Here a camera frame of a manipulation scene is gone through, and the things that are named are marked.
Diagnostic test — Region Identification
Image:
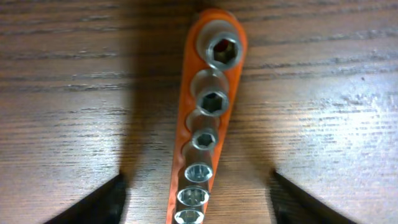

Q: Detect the orange socket bit rail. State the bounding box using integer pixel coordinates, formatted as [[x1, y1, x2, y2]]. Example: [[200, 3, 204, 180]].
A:
[[165, 8, 248, 224]]

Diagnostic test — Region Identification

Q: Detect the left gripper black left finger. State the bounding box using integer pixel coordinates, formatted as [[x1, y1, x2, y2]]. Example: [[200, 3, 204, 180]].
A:
[[45, 174, 127, 224]]

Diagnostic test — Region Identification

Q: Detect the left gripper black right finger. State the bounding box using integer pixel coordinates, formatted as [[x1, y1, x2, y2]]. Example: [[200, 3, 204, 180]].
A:
[[269, 170, 356, 224]]

